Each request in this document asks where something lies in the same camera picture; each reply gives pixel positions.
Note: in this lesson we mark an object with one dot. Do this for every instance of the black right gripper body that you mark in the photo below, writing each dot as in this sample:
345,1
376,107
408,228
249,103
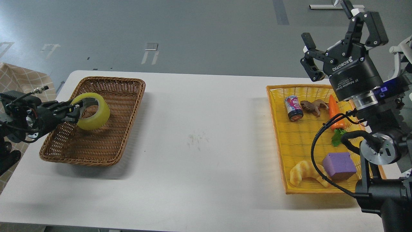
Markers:
352,74

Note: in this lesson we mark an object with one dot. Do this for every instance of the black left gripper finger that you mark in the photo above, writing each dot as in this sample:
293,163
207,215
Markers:
70,116
71,105

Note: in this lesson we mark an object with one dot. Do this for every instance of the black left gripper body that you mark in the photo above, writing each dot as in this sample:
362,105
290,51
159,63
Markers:
50,115

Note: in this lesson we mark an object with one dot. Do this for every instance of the yellow tape roll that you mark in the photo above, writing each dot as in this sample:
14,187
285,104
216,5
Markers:
99,118

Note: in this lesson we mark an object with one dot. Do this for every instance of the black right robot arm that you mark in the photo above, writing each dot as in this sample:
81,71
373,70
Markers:
390,138

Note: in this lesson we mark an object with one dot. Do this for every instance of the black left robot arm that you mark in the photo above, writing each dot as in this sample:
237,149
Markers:
26,119

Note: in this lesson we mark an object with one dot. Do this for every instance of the brown wicker basket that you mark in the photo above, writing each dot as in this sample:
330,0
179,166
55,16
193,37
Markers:
103,146

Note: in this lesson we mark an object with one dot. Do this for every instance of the white chair base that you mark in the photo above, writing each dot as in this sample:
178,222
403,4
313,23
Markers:
402,53

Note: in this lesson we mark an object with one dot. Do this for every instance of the brown toy frog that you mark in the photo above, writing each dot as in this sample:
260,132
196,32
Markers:
314,107

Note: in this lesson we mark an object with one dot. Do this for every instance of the small soda can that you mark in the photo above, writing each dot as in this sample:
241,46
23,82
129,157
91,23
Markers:
293,107

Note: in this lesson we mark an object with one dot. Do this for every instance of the beige checkered cloth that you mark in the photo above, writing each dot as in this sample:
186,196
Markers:
15,78

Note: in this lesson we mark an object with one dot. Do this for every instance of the orange toy carrot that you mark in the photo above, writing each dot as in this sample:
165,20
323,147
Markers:
338,127

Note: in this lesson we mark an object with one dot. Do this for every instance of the white stand base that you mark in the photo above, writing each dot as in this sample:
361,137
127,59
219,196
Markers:
313,7

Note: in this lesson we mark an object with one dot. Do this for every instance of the yellow plastic basket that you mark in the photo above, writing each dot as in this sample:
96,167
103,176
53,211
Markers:
294,138

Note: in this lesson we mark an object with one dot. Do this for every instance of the purple foam cube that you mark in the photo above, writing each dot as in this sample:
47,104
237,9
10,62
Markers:
339,166

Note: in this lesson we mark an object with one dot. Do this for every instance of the toy croissant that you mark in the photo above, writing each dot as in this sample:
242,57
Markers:
306,169

